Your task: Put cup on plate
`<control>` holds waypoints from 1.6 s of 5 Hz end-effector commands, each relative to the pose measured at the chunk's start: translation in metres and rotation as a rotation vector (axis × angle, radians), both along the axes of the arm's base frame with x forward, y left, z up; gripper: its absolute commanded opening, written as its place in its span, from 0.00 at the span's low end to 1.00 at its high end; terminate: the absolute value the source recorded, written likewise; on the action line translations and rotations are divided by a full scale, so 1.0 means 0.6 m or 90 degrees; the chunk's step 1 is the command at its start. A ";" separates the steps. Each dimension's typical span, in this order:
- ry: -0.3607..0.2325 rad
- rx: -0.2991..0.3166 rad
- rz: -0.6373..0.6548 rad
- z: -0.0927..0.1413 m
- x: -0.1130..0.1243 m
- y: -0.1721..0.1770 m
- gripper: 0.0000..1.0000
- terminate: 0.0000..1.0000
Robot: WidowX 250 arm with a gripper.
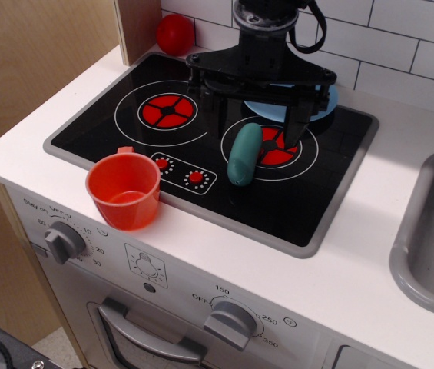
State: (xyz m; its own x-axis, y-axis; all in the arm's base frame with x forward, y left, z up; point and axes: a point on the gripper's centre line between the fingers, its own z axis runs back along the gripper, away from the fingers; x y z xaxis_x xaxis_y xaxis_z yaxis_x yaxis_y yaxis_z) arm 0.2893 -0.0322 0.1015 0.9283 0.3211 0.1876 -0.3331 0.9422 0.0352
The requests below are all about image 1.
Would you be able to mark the teal toy cucumber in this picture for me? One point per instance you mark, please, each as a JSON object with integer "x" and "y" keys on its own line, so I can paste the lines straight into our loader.
{"x": 244, "y": 154}

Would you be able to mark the red toy tomato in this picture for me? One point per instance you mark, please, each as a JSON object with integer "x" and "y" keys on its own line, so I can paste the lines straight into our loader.
{"x": 175, "y": 35}

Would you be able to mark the blue plastic plate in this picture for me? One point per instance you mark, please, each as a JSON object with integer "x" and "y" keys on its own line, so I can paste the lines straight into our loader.
{"x": 277, "y": 112}

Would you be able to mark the grey oven temperature knob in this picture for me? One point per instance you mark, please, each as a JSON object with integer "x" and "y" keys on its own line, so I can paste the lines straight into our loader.
{"x": 231, "y": 323}

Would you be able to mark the grey timer knob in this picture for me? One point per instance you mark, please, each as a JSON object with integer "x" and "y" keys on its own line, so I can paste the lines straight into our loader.
{"x": 64, "y": 242}

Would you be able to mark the orange plastic cup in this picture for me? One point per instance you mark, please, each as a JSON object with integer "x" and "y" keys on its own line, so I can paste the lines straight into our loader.
{"x": 125, "y": 187}

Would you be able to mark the grey oven door handle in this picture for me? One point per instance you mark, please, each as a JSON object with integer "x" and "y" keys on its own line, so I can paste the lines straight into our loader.
{"x": 186, "y": 351}

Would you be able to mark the wooden side panel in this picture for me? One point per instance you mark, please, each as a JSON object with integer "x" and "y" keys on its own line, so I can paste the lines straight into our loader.
{"x": 137, "y": 23}

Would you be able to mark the black toy stove top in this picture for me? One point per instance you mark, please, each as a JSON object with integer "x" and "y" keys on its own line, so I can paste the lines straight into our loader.
{"x": 295, "y": 192}

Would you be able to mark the black equipment base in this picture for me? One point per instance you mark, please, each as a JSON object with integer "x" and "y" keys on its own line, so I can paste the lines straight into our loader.
{"x": 15, "y": 354}

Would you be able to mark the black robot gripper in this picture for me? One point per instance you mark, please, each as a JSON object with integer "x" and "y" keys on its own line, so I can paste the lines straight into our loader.
{"x": 263, "y": 69}

